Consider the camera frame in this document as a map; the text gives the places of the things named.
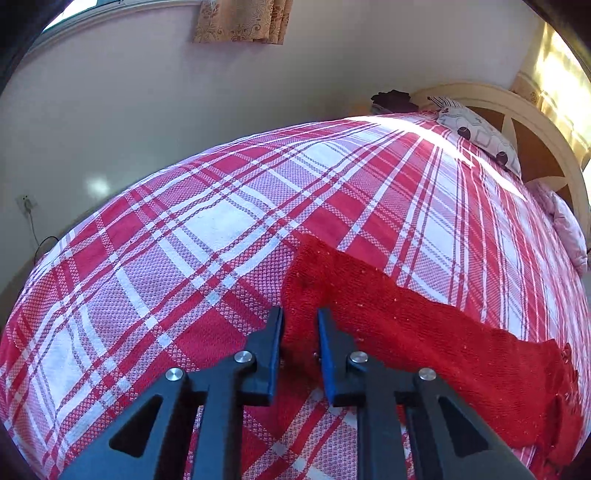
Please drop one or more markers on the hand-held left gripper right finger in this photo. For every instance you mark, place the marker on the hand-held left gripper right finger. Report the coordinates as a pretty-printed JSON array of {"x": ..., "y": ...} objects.
[{"x": 325, "y": 355}]

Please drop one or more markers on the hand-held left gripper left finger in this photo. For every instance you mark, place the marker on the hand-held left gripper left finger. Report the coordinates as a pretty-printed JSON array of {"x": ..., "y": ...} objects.
[{"x": 276, "y": 350}]

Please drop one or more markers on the red knit sweater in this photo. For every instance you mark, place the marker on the red knit sweater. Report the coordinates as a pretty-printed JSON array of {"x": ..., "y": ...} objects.
[{"x": 415, "y": 341}]

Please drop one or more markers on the dark clothes pile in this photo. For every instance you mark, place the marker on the dark clothes pile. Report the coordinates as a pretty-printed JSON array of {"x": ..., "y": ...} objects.
[{"x": 392, "y": 100}]

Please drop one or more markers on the red plaid bed sheet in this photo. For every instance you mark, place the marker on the red plaid bed sheet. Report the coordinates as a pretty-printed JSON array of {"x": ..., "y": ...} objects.
[{"x": 207, "y": 221}]

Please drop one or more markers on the white patterned pillow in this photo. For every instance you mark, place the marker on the white patterned pillow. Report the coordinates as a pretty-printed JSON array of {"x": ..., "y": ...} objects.
[{"x": 480, "y": 134}]

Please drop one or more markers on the pink pillow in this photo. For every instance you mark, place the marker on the pink pillow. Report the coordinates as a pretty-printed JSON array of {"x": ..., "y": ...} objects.
[{"x": 565, "y": 221}]

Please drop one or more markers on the cream wooden headboard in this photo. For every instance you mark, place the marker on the cream wooden headboard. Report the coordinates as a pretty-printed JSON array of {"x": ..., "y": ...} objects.
[{"x": 535, "y": 147}]

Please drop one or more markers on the beige patterned curtain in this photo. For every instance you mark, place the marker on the beige patterned curtain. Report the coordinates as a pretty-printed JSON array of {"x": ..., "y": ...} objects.
[
  {"x": 554, "y": 69},
  {"x": 240, "y": 21}
]

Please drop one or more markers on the side window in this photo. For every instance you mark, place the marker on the side window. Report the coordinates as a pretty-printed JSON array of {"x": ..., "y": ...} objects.
[{"x": 64, "y": 18}]

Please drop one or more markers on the white wall socket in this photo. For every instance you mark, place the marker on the white wall socket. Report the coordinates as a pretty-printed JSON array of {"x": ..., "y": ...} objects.
[{"x": 27, "y": 202}]

